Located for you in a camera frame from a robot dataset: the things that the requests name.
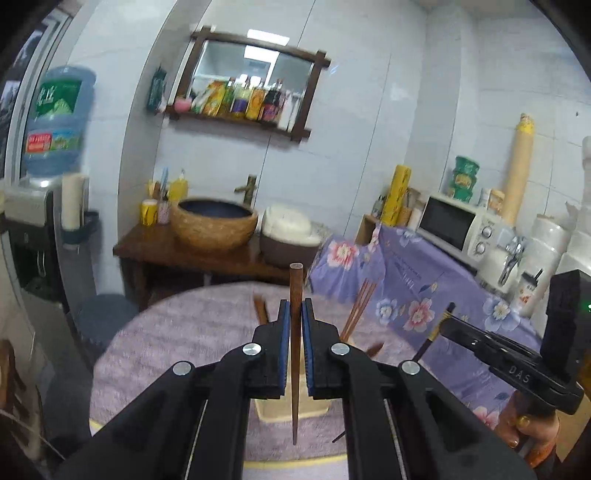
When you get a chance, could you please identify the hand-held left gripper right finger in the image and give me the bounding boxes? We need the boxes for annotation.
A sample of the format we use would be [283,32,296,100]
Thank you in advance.
[301,299,539,480]

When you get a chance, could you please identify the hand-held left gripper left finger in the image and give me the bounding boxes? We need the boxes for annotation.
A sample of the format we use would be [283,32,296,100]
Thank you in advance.
[53,300,293,480]

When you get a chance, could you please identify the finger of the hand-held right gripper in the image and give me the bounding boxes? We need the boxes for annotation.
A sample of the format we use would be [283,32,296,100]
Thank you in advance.
[443,324,584,415]
[448,315,546,366]

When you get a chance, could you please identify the cream heart-pattern utensil holder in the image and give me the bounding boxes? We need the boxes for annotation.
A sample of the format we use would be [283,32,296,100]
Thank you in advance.
[253,339,331,422]

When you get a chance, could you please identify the reddish brown chopstick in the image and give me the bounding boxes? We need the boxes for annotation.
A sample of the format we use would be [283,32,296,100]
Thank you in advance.
[341,278,370,342]
[344,281,378,343]

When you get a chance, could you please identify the black chopstick with gold band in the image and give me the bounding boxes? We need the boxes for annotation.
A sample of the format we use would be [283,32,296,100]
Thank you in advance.
[412,302,457,363]

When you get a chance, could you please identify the dark brown wooden chopstick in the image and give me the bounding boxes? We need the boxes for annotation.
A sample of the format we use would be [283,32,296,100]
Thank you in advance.
[289,262,304,446]

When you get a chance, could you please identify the person's right hand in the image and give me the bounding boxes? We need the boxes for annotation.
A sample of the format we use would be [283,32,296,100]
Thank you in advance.
[496,391,561,468]

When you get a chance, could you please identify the white bottle with black cap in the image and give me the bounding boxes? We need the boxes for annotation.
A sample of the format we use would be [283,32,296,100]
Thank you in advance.
[517,272,543,317]

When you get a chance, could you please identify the chrome tap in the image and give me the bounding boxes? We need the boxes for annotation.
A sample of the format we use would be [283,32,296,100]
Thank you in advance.
[499,237,527,284]

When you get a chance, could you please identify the white paper towel roll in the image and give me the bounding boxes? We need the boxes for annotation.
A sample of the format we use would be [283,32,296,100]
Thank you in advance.
[526,215,573,296]

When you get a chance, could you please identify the striped purple tablecloth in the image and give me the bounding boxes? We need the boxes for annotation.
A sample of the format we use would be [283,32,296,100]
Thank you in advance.
[90,282,416,480]

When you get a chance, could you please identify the purple floral cloth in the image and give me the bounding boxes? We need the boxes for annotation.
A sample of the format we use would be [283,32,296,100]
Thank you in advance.
[308,224,546,432]

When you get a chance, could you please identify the white and brown rice cooker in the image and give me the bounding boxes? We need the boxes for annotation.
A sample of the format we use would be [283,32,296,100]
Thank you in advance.
[259,204,324,267]

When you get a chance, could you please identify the white microwave oven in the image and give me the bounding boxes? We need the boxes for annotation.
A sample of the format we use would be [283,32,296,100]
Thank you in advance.
[418,193,502,264]

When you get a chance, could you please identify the small wooden box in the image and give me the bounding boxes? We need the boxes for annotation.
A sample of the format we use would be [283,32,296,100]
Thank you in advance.
[356,213,382,245]

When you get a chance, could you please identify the woven brown wash basin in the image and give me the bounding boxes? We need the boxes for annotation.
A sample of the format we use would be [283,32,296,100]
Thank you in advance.
[170,198,259,254]

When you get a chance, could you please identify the tall beige roll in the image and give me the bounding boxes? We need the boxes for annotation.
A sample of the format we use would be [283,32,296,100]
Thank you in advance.
[501,113,535,227]

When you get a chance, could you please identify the brass bamboo-style faucet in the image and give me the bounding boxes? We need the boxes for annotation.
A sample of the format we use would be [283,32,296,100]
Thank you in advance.
[234,174,258,206]

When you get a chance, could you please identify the wooden washstand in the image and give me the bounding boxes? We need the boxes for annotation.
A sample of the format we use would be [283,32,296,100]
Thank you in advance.
[113,224,319,310]

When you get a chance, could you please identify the yellow roll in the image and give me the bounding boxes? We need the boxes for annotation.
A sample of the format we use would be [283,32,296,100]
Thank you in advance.
[381,165,413,227]

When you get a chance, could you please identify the yellow bottle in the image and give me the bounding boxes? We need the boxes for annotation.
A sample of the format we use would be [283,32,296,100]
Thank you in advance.
[168,170,189,204]

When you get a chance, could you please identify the dark teal cup holder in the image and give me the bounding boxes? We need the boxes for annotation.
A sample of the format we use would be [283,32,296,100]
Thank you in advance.
[62,210,100,245]

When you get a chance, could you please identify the row of bottles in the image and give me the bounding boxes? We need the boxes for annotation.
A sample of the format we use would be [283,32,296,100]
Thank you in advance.
[189,76,301,130]

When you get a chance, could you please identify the white paper cup stack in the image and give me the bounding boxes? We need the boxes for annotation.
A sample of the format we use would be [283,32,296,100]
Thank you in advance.
[61,173,89,232]

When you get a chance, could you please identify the wooden rack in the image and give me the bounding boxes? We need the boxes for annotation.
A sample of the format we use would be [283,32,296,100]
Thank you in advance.
[0,339,47,462]

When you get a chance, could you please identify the water dispenser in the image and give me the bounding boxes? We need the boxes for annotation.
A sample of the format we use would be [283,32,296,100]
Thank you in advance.
[0,178,88,301]

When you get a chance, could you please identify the wooden framed mirror shelf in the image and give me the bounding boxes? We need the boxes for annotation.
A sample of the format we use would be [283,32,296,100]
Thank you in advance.
[166,25,332,143]

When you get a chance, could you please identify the green hanging packet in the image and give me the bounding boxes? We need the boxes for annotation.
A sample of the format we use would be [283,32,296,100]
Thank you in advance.
[147,67,168,114]

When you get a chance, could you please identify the blue water bottle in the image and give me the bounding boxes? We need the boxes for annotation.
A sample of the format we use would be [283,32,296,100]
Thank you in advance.
[24,66,97,178]

